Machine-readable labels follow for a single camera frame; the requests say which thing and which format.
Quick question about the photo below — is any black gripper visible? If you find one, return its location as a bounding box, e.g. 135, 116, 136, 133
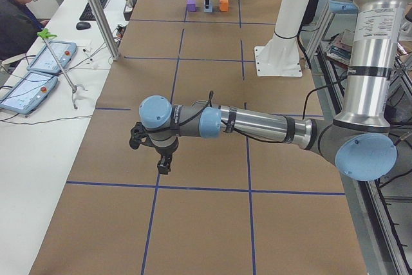
153, 141, 179, 175

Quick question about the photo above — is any light blue foam block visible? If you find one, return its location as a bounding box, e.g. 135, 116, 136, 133
203, 5, 213, 13

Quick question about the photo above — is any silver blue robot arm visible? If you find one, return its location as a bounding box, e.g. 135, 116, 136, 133
129, 0, 411, 181

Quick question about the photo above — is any orange foam block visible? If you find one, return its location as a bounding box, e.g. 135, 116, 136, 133
219, 0, 229, 12

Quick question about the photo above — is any purple foam block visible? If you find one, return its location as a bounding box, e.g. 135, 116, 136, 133
186, 0, 197, 12

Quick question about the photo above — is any black keyboard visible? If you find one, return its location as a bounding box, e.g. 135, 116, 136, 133
79, 0, 112, 21

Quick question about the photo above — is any black computer mouse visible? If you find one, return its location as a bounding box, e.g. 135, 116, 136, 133
76, 21, 91, 30

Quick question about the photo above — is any stack of books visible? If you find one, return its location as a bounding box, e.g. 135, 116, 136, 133
326, 30, 355, 66

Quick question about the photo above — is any lower teach pendant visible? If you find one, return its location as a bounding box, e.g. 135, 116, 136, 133
1, 71, 59, 115

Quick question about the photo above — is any teach pendant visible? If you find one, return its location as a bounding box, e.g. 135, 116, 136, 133
27, 41, 77, 75
1, 71, 59, 115

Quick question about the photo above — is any upper teach pendant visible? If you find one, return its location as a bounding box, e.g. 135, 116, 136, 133
27, 41, 77, 75

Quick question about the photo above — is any seated person in black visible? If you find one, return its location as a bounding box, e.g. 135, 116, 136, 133
1, 0, 47, 61

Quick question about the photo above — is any black camera cable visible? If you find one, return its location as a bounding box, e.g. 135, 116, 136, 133
141, 83, 350, 144

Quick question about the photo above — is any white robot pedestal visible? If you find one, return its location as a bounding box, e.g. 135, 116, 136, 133
254, 0, 309, 77

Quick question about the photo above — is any aluminium frame post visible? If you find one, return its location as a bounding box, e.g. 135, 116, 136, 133
88, 0, 120, 61

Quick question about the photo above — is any green-handled reacher grabber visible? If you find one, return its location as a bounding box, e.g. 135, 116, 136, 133
37, 28, 86, 109

